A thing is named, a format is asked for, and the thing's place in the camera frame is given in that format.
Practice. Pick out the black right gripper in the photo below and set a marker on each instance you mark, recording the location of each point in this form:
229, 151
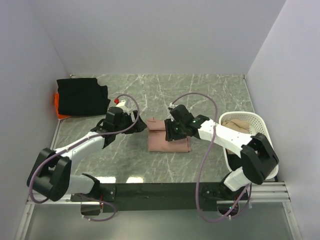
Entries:
170, 134

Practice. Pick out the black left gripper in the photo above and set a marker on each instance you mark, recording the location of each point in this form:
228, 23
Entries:
141, 127

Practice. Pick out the pink printed t-shirt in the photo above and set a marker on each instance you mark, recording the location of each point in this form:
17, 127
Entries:
157, 139

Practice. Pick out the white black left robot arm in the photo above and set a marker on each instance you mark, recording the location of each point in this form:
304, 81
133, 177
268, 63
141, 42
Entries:
51, 174

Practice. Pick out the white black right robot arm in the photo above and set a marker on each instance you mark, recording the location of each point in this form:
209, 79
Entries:
257, 159

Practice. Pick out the beige garment in basket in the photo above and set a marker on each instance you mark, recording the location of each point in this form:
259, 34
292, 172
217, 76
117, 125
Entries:
237, 125

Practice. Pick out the black garment in basket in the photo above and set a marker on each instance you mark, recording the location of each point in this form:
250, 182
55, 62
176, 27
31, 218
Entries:
234, 161

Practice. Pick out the folded black t-shirt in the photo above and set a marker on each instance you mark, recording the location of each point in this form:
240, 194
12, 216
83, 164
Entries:
82, 97

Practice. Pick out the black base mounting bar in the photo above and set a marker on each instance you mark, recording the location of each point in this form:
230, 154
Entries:
165, 196

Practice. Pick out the folded orange t-shirt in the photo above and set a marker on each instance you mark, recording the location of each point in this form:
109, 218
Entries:
56, 105

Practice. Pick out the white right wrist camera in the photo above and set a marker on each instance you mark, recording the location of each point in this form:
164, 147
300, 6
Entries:
171, 106

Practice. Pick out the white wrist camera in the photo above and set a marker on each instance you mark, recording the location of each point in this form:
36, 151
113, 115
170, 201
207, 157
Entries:
171, 106
125, 104

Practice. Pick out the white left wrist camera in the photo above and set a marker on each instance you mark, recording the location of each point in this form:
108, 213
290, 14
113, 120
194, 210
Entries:
125, 104

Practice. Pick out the aluminium frame rail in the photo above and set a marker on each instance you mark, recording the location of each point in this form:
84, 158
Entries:
268, 192

